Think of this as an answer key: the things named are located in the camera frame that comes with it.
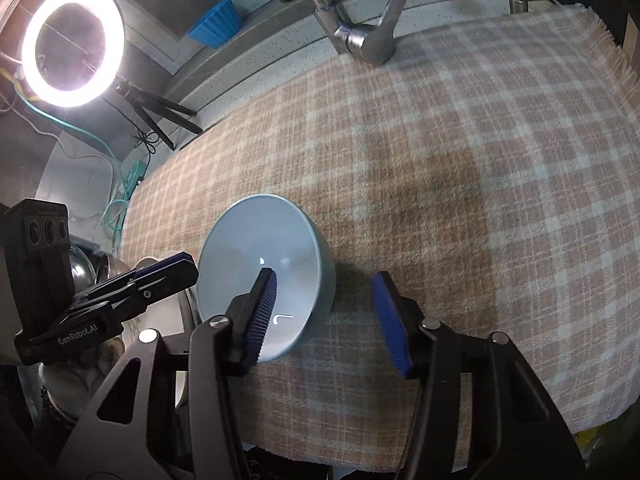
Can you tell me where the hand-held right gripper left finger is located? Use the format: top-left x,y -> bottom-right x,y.
55,267 -> 278,480

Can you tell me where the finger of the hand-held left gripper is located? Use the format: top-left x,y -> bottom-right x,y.
107,252 -> 200,313

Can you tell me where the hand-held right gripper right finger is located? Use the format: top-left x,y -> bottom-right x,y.
371,271 -> 588,480

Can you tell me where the stainless steel bowl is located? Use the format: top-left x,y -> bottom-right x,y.
67,245 -> 132,306

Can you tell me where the light blue bowl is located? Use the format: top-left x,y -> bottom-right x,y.
195,193 -> 337,363

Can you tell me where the person's left hand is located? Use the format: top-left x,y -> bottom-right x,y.
39,330 -> 138,411

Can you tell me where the teal power strip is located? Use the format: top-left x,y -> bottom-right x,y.
122,160 -> 147,191

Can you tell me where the beige plaid cloth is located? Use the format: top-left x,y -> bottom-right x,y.
120,5 -> 640,471

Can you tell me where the black tripod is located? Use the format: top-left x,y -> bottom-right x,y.
112,80 -> 203,151

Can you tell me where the blue ribbed cup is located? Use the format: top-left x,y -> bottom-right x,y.
187,0 -> 244,48

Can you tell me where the black induction cooktop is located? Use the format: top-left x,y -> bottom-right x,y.
50,0 -> 266,43

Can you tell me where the chrome sink faucet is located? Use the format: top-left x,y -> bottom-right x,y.
287,0 -> 411,66

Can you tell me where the teal cable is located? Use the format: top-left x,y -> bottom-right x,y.
15,80 -> 146,246

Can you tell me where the white cable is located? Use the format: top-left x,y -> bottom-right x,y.
50,135 -> 123,201

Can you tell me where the ring light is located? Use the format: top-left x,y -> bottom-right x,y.
21,0 -> 126,108

